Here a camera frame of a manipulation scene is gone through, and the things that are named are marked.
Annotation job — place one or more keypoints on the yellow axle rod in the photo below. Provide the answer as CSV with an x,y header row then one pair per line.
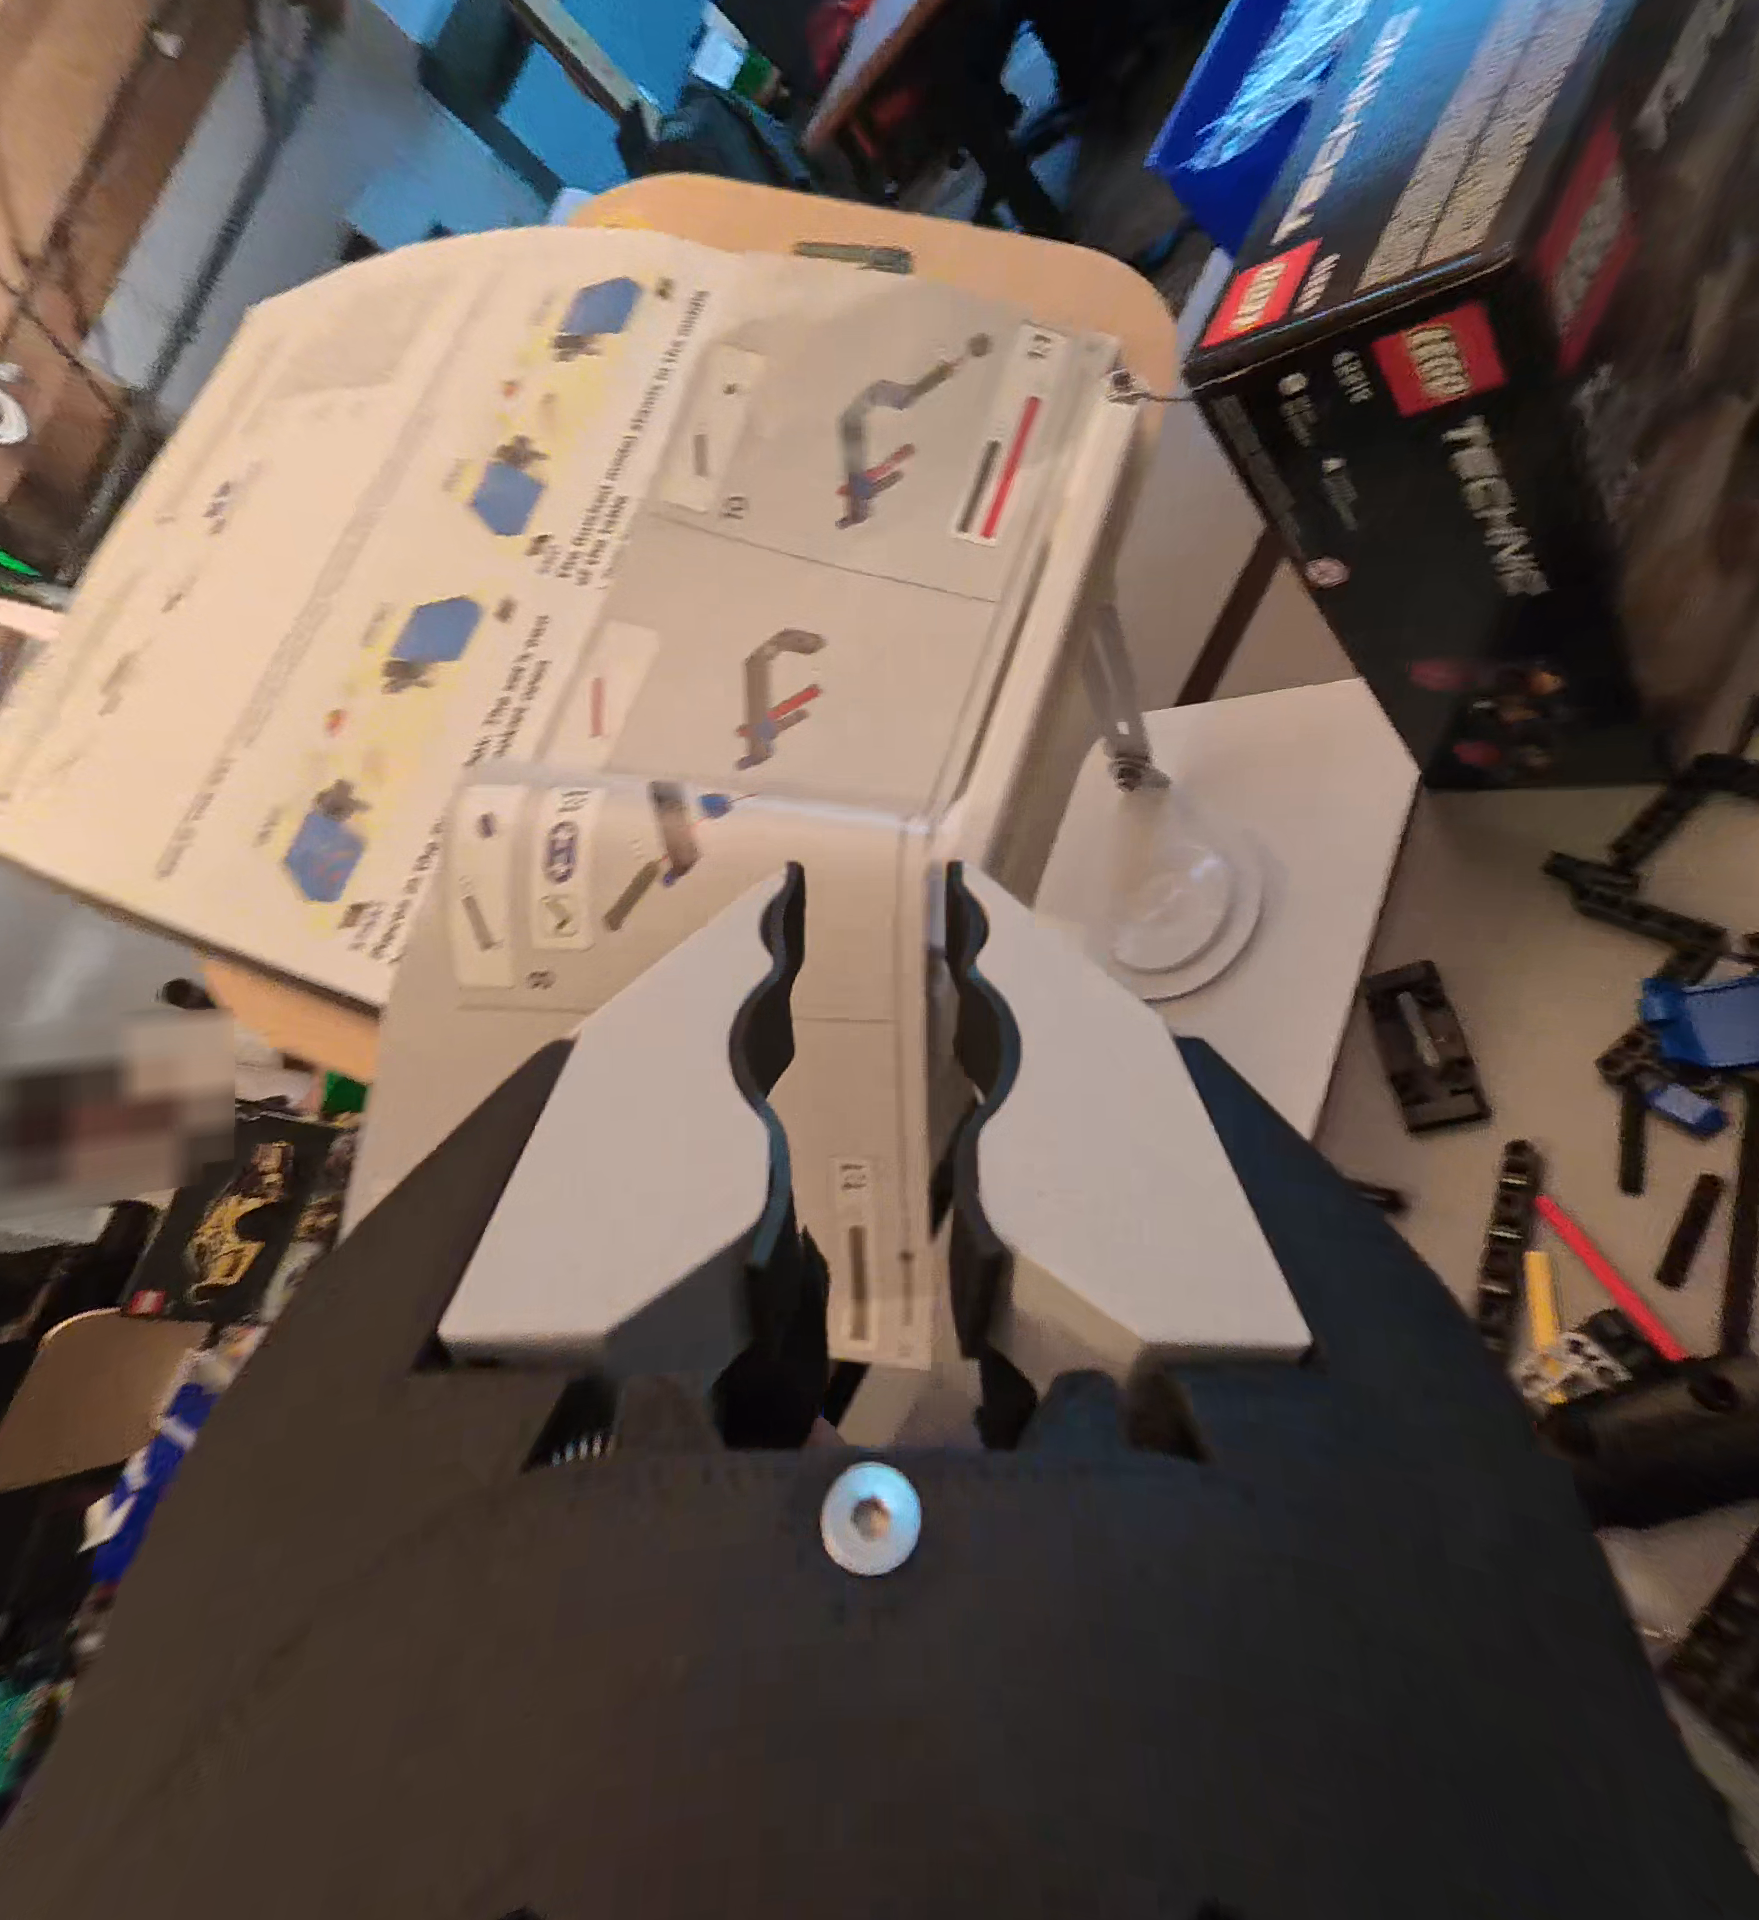
x,y
1538,1306

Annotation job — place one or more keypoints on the blue angled panel piece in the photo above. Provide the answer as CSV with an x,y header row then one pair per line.
x,y
1750,1018

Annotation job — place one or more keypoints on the cardboard box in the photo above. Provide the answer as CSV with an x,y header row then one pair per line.
x,y
83,1393

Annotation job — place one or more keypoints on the light grey connector piece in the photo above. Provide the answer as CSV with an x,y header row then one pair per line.
x,y
1575,1358

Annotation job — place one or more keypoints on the black cylinder piece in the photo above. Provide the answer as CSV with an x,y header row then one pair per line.
x,y
1689,1441

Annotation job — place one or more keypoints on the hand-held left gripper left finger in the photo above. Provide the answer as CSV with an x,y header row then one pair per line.
x,y
623,1185

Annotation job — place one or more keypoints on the dark printed toy box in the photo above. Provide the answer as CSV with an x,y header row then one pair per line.
x,y
1494,524

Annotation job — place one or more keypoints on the instruction booklet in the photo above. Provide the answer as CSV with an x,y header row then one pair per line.
x,y
443,450

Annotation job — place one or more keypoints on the black rectangular frame piece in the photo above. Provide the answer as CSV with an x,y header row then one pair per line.
x,y
1398,1080

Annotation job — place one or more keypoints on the dark toy box gold print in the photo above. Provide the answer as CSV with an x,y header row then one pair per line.
x,y
233,1216

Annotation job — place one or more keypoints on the red axle rod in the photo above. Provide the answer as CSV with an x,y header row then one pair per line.
x,y
1597,1266

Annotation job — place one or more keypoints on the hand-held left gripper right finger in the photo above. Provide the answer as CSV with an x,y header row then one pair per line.
x,y
1120,1185

